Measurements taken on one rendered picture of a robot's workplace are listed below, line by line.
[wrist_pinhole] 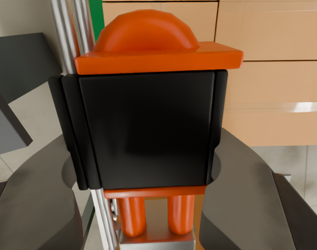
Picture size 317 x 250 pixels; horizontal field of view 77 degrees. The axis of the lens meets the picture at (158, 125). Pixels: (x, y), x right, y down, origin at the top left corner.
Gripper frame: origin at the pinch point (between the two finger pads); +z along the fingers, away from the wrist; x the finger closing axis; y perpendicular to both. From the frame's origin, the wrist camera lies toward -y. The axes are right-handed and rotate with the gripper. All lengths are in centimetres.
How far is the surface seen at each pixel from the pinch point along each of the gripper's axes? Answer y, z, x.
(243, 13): -8, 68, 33
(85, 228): 110, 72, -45
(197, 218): 62, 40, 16
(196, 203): 62, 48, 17
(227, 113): 31, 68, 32
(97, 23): -6, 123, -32
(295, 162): 104, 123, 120
